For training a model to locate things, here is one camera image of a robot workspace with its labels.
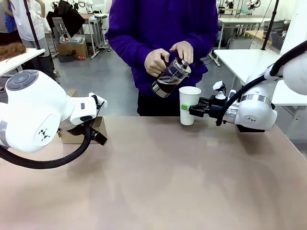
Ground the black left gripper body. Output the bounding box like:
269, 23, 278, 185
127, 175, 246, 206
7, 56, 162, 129
62, 119, 97, 136

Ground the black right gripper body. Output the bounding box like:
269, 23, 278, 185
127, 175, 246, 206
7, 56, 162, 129
208, 94, 228, 121

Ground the brown cardboard cup carrier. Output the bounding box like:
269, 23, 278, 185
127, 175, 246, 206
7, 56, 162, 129
58, 88, 108, 144

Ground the white paper cup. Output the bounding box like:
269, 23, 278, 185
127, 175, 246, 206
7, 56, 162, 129
178, 86, 202, 126

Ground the glass french press pitcher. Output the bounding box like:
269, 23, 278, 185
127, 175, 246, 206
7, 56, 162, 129
150, 57, 191, 99

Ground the person's right forearm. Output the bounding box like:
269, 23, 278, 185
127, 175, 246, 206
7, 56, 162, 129
105, 30, 154, 70

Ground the person's left forearm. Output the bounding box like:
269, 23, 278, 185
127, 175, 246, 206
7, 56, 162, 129
191, 26, 220, 75

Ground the person's left hand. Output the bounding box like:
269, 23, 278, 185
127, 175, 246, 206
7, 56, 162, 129
169, 40, 194, 65

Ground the person's right hand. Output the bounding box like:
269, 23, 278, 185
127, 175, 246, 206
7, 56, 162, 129
144, 48, 171, 78

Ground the wooden top table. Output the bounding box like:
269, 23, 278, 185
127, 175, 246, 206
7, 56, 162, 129
244, 30, 273, 46

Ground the long white workbench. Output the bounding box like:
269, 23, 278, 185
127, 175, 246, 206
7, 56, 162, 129
217, 15, 272, 48

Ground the white side table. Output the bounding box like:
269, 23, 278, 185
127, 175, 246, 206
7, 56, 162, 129
0, 47, 46, 78

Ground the grey plastic case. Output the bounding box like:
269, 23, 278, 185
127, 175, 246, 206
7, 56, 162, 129
59, 34, 86, 45

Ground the person in purple sweater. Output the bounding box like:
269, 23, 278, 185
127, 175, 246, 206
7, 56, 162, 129
105, 0, 220, 117

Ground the black stand pole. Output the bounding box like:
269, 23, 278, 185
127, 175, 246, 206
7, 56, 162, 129
260, 0, 280, 51
23, 0, 42, 50

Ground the brown furry bundle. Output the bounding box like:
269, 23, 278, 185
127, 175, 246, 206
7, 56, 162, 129
0, 43, 27, 62

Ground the white metal-legged table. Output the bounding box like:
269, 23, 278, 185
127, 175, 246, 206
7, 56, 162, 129
80, 13, 108, 59

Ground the black hanging jacket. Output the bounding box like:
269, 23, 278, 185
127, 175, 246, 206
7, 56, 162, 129
46, 0, 86, 39

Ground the bystander in white shirt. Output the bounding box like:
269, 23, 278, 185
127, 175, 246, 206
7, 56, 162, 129
11, 0, 56, 77

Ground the bystander in blue top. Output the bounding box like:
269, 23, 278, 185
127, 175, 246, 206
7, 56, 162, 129
0, 0, 19, 45

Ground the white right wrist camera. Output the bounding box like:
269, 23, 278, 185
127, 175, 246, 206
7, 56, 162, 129
212, 80, 227, 101

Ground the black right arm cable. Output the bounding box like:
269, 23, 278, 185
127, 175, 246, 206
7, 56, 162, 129
215, 40, 307, 127

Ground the grey wire basket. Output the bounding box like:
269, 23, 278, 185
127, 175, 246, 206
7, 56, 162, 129
269, 30, 289, 50

